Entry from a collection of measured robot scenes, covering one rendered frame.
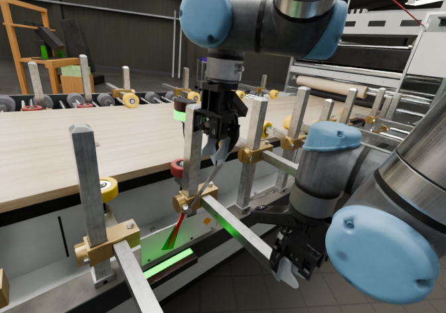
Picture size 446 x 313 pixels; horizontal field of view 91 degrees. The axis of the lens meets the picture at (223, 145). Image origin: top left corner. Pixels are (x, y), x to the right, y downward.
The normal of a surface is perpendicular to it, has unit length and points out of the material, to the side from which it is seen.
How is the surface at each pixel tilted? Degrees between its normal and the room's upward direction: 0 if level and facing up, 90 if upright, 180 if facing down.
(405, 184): 83
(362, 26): 90
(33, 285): 0
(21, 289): 0
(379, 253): 90
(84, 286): 0
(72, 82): 90
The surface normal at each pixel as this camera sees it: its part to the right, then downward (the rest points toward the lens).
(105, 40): 0.11, 0.40
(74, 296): 0.11, -0.92
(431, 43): -0.76, 0.18
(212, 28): -0.26, 0.35
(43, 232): 0.64, 0.36
